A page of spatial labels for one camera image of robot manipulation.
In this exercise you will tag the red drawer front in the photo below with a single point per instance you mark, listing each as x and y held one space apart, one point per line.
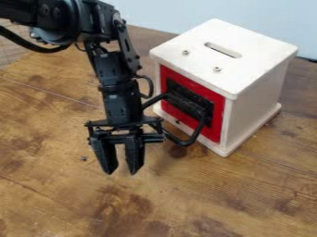
210 132

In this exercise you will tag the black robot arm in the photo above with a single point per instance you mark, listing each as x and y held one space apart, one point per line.
61 23

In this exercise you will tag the black metal drawer handle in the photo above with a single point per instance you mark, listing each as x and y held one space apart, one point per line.
194 108

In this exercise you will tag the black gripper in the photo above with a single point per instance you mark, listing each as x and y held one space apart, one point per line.
126 126

